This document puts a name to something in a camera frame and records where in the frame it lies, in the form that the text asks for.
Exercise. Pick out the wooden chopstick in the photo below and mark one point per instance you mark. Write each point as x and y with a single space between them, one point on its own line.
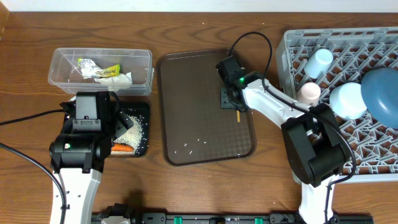
238 116

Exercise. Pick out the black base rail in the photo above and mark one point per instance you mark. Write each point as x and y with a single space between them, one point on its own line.
122 213

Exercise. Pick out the foil snack wrapper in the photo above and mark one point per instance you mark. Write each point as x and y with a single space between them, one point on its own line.
87 68

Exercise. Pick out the white napkin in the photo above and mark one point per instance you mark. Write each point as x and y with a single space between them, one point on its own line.
116 83

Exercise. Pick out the light blue cup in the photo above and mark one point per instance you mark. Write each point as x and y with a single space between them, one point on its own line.
318 63

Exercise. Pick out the yellow green wrapper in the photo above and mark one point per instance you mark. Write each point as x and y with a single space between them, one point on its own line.
112 71

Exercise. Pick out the light blue small bowl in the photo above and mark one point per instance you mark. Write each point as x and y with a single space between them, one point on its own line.
347 102

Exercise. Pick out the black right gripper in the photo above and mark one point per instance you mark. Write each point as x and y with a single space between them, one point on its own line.
227 103

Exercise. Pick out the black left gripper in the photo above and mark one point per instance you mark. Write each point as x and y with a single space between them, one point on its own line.
121 119

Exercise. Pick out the brown serving tray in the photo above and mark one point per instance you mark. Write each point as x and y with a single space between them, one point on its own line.
195 129

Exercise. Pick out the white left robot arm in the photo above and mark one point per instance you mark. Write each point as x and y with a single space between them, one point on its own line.
78 174

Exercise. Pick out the orange carrot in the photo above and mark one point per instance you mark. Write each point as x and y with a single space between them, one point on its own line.
121 148

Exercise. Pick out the grey dishwasher rack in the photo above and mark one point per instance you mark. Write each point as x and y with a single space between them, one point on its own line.
356 51

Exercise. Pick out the pink cup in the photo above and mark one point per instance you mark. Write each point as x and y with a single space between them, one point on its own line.
309 94

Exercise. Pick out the clear plastic bin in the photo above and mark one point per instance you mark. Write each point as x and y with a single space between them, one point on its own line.
127 72

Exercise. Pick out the spilled rice grains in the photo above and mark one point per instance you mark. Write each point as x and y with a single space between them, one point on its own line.
133 133

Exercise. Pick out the dark blue bowl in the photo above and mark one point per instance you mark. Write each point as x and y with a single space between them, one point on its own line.
379 93

